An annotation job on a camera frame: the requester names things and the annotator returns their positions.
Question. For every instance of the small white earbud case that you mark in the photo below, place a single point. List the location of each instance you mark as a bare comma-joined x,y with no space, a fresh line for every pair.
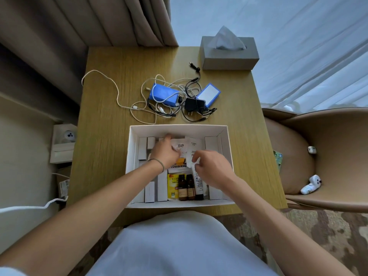
312,150

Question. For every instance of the white cardboard box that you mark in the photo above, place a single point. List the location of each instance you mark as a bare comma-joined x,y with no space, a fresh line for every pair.
178,130

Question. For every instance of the wall socket panel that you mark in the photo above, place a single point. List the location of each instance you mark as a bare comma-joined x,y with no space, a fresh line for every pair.
61,153

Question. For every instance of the person's right forearm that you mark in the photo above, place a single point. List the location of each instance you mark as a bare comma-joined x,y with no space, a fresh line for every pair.
281,227

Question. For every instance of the white shirt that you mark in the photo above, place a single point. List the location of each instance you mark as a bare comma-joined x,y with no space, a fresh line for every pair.
184,247

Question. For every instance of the wooden table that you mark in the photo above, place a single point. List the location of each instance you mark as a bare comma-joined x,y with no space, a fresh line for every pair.
100,140

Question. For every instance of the person's left forearm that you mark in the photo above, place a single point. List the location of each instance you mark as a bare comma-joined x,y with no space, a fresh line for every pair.
80,209

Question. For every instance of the grey tissue box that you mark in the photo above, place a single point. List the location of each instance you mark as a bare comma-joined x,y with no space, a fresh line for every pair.
230,61

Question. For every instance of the white game controller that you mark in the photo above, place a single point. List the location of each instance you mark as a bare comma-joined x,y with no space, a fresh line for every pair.
310,185

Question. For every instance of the white sheer curtain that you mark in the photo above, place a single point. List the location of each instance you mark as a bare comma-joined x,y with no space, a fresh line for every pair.
273,31

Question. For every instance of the white tube black cap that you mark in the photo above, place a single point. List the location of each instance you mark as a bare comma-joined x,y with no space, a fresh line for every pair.
199,186

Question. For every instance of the person's left hand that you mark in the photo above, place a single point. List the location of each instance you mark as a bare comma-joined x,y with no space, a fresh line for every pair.
165,153

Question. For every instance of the clear packet orange print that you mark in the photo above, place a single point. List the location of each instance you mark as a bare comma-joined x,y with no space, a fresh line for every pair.
181,146

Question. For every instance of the blue power bank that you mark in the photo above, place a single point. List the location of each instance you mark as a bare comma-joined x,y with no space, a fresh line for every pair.
162,93

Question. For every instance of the black power adapter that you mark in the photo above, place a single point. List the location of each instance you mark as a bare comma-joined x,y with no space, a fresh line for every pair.
194,104

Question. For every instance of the brown leather chair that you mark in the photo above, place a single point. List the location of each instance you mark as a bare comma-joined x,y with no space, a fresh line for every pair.
296,163

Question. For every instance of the white tissue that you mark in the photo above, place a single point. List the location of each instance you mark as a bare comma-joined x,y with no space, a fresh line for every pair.
225,40

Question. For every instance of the green patterned phone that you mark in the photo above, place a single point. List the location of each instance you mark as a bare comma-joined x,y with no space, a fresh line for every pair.
277,159

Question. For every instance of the small white square packet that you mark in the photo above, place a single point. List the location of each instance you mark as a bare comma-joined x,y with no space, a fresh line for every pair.
149,192

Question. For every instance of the white square sachet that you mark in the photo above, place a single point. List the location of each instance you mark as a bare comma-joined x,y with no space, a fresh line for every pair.
194,146

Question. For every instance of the blue and white small box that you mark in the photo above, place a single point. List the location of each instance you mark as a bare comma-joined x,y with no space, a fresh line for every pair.
208,95

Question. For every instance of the yellow tea bag packet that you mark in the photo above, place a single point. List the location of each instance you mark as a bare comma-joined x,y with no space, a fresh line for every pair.
172,186

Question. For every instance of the brown cardboard box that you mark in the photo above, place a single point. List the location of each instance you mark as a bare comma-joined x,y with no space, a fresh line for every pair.
63,183

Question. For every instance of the beige curtain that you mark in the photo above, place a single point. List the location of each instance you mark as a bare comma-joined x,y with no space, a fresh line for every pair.
86,25

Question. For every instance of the person's right hand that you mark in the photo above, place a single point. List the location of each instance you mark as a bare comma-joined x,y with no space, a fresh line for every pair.
215,169

